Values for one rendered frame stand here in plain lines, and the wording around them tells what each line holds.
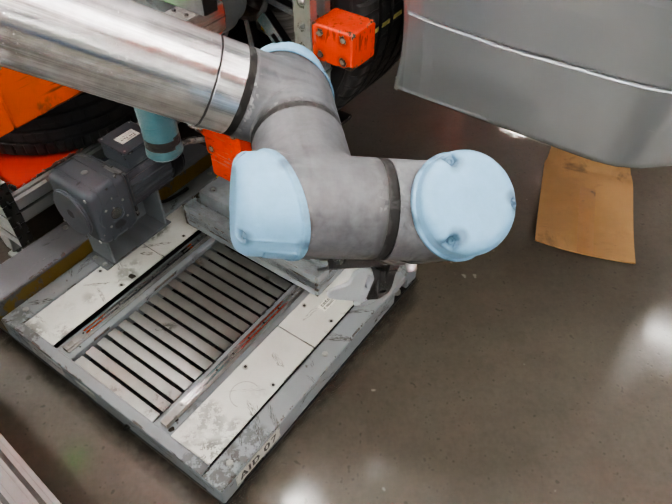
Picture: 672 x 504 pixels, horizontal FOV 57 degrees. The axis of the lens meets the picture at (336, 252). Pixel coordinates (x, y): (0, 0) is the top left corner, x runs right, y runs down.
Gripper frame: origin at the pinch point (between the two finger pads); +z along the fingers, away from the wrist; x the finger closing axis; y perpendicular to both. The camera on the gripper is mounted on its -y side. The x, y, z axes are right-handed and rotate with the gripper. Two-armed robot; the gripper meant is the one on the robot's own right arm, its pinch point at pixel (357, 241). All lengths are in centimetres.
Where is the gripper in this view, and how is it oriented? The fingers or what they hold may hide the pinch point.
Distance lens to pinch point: 76.2
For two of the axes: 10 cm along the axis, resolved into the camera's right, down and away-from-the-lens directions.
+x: 0.6, 10.0, -0.5
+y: -9.7, 0.5, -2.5
